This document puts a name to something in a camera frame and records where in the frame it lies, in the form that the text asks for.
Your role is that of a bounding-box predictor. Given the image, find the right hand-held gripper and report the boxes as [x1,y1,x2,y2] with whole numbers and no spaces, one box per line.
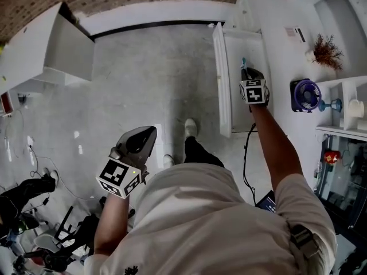
[239,57,271,108]

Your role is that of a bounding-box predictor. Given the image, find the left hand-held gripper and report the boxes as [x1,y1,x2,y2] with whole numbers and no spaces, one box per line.
[95,125,158,199]

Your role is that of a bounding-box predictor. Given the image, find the white drawer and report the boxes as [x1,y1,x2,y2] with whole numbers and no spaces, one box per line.
[212,21,272,139]

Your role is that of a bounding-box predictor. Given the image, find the person's left forearm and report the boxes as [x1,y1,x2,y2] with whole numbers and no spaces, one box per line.
[93,194,130,257]

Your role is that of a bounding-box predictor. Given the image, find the person's right forearm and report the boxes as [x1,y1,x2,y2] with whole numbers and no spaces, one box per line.
[248,104,304,195]

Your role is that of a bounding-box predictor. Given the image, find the white cabinet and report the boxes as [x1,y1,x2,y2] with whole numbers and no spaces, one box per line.
[231,0,367,183]

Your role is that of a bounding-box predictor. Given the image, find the white paper card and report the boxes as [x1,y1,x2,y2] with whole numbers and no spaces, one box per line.
[284,25,307,44]

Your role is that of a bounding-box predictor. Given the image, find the person's right white shoe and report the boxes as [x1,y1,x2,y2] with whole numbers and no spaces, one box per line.
[184,117,199,139]

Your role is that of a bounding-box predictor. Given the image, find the person's black trousers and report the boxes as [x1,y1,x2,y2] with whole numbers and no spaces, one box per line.
[183,135,226,169]

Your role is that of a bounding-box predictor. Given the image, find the purple desk fan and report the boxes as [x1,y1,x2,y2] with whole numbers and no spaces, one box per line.
[290,78,324,114]

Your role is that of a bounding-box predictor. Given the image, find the dried brown plant in vase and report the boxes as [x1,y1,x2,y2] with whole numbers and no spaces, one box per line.
[304,33,345,73]

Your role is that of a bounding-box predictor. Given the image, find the blue glass goblet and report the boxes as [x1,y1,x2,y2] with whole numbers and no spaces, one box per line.
[318,97,343,113]

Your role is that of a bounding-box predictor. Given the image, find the person's white shirt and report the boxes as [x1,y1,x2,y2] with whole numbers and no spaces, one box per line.
[83,162,338,275]

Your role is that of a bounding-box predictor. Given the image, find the white open shelf unit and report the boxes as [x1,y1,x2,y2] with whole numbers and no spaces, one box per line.
[313,0,367,139]

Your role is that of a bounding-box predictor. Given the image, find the black office chair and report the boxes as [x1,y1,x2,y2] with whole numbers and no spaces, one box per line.
[17,198,135,272]

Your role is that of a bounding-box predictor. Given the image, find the white mug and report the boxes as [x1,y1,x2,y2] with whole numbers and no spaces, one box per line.
[347,99,365,119]

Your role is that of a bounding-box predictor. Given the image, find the red packet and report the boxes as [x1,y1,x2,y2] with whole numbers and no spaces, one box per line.
[323,151,342,164]

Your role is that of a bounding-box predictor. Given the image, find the red box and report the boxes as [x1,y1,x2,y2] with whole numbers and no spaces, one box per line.
[0,91,14,117]

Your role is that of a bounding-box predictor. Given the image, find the white desk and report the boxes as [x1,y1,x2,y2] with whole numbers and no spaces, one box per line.
[0,1,96,93]

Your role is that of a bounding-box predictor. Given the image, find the glass display cabinet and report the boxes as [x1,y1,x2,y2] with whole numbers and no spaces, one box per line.
[313,132,367,229]

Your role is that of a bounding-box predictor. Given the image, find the black floor cable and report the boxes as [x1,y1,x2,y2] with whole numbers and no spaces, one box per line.
[25,143,95,202]

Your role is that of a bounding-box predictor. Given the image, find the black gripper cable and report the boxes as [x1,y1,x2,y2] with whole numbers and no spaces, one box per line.
[242,121,259,206]

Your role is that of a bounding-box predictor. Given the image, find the grey shoulder strap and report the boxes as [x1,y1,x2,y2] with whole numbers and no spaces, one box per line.
[288,223,321,259]

